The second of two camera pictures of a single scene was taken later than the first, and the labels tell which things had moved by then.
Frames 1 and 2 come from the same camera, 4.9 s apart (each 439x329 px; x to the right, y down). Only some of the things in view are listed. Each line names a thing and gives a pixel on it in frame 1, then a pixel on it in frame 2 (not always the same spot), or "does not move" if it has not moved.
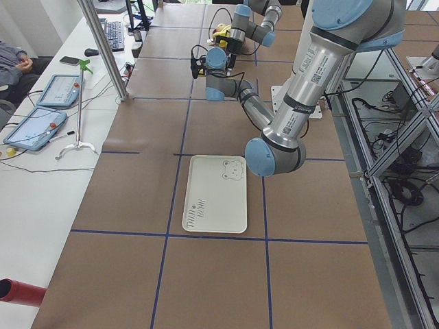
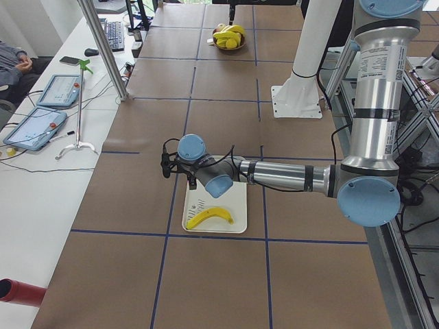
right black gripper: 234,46 → 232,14
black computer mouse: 90,52 does not move
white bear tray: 215,197 does not move
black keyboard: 115,35 does not move
